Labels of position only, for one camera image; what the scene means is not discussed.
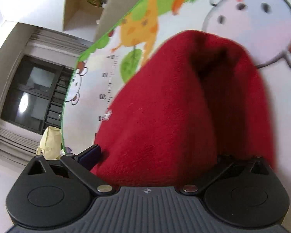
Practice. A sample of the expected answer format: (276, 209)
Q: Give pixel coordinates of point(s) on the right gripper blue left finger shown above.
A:
(81, 164)

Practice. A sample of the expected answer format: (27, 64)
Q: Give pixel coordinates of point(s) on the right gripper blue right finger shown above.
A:
(202, 183)

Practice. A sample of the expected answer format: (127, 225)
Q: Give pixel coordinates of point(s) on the red fleece hooded baby jacket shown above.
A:
(198, 97)

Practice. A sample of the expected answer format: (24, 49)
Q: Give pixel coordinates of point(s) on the yellow fabric storage bag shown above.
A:
(50, 144)

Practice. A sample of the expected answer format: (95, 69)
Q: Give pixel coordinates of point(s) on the grey window curtain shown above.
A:
(58, 42)

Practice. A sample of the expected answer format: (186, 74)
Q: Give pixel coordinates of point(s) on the cartoon animal play mat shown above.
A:
(261, 27)

